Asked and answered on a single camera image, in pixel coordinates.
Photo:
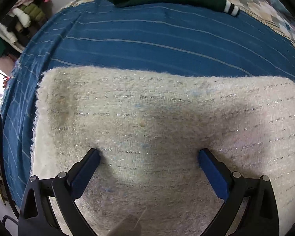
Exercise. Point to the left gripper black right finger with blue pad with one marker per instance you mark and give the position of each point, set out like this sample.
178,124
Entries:
261,214

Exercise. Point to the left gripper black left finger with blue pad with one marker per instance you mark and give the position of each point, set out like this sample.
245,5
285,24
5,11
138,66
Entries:
37,216

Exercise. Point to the cream fuzzy tweed jacket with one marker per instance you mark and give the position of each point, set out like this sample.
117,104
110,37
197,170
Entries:
149,128

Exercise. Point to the pile of folded clothes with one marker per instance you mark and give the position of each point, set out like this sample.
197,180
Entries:
21,23

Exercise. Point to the blue striped bed cover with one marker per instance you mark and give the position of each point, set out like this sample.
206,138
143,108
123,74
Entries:
170,38

